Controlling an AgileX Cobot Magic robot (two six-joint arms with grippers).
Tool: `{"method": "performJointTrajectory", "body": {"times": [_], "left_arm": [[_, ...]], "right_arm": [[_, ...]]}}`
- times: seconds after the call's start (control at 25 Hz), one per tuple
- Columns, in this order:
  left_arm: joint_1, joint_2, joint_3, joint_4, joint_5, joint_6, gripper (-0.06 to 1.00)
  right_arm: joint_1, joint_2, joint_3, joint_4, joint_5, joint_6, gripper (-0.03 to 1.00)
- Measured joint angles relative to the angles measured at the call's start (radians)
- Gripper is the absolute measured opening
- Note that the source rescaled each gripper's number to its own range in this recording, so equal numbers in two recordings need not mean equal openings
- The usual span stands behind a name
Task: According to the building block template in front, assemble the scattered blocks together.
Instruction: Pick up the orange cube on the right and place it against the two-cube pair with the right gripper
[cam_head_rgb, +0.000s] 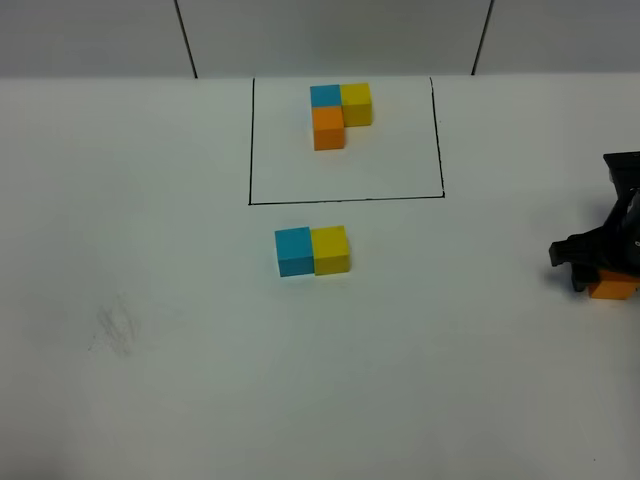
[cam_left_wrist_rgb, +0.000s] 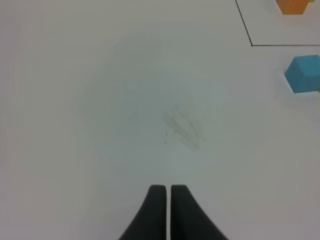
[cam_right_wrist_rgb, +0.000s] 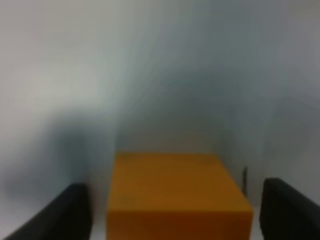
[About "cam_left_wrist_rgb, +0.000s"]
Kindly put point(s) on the blue cube block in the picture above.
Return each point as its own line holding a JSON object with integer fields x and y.
{"x": 303, "y": 74}

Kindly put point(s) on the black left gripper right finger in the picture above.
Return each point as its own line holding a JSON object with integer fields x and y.
{"x": 187, "y": 219}

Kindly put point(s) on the template orange cube block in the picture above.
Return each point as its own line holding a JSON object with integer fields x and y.
{"x": 292, "y": 7}

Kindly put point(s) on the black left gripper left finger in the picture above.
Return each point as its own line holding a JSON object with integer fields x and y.
{"x": 150, "y": 222}

